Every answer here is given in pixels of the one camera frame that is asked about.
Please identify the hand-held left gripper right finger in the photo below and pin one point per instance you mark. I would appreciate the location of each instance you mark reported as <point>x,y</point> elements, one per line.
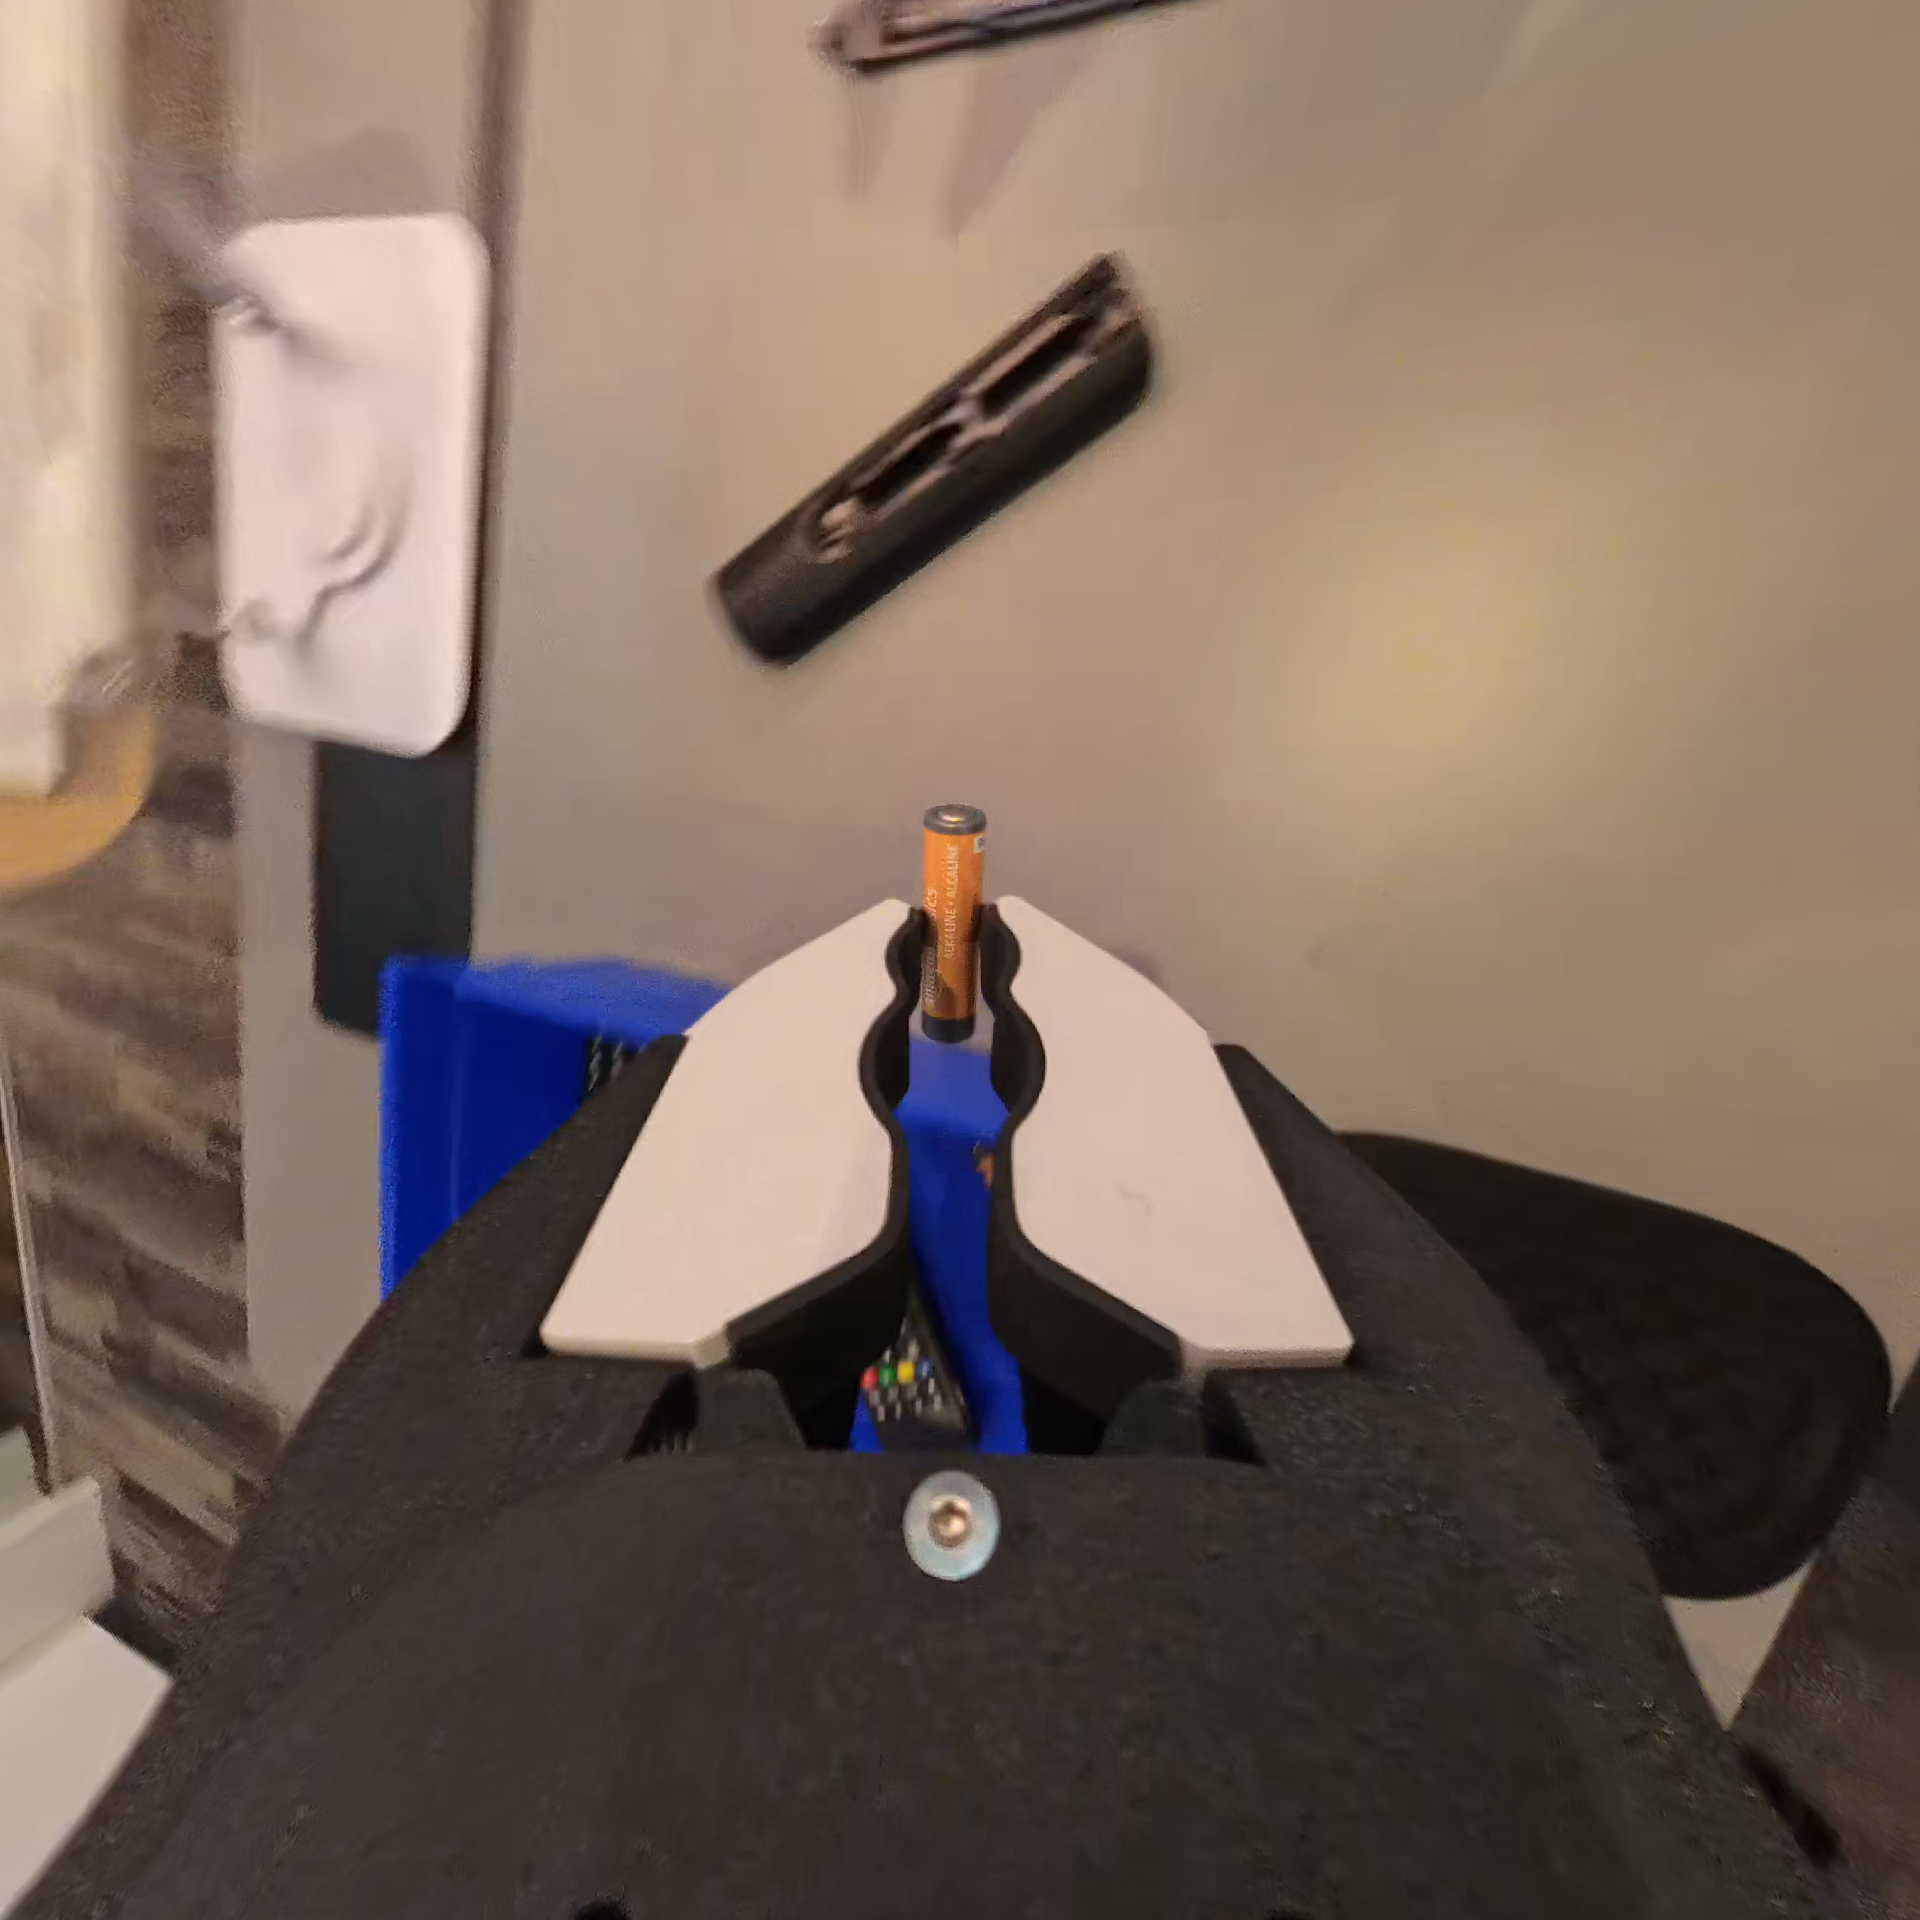
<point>1185,1185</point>

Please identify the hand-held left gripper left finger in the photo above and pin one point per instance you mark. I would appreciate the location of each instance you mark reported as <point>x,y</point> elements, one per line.
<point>721,1185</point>

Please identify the blue plastic bin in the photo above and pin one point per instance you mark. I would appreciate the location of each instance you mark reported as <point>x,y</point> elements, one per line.
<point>481,1081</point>

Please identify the orange black battery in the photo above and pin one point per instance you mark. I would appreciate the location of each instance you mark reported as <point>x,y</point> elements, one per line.
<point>953,931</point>

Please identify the black remote control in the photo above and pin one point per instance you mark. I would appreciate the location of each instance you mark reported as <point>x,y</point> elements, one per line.
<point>930,465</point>
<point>915,1388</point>

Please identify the black battery cover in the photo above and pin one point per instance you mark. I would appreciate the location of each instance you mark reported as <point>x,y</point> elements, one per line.
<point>990,31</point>

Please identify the black desk mat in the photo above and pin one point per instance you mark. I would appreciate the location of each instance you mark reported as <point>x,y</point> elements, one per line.
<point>392,900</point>

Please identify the white stand base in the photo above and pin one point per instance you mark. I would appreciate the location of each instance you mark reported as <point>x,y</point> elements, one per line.
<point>361,480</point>

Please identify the printed instruction sheet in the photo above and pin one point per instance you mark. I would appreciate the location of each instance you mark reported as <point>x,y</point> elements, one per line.
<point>53,375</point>

